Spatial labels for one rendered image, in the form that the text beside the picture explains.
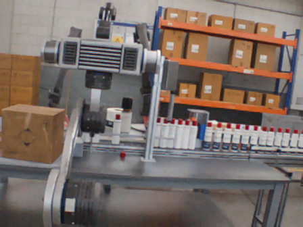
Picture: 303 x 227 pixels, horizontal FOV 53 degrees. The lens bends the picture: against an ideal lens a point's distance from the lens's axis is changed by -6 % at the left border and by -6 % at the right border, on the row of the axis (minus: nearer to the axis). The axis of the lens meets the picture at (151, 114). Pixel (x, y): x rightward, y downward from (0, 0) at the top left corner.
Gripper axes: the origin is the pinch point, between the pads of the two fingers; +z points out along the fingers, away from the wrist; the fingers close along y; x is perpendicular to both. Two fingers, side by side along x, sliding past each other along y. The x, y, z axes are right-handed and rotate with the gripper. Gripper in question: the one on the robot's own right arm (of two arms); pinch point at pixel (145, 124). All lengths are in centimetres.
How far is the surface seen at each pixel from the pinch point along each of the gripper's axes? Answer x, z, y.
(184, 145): 8.2, 10.7, -27.9
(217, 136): 8, 3, -52
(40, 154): 49, 12, 64
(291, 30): -410, -160, -369
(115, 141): 9.3, 11.3, 19.8
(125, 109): -19.0, -6.6, 12.7
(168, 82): 22.6, -32.1, -7.8
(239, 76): -420, -43, -263
